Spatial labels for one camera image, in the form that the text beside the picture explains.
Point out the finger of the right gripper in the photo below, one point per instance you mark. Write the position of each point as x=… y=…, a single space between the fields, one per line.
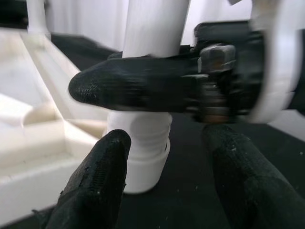
x=115 y=56
x=131 y=86

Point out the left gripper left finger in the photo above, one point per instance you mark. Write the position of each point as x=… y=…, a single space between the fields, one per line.
x=95 y=186

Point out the white plastic table leg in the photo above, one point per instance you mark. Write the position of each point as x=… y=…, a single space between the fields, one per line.
x=155 y=28
x=35 y=16

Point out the black tablecloth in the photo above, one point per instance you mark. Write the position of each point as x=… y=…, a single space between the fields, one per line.
x=190 y=167

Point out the cream plastic table top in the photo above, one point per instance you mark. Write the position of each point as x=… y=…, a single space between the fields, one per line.
x=35 y=167

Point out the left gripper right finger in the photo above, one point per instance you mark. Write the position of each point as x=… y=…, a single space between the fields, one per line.
x=257 y=190

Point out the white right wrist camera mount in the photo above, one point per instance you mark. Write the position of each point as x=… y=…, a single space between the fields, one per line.
x=283 y=71

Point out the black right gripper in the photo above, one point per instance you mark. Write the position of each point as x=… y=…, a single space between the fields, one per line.
x=238 y=83

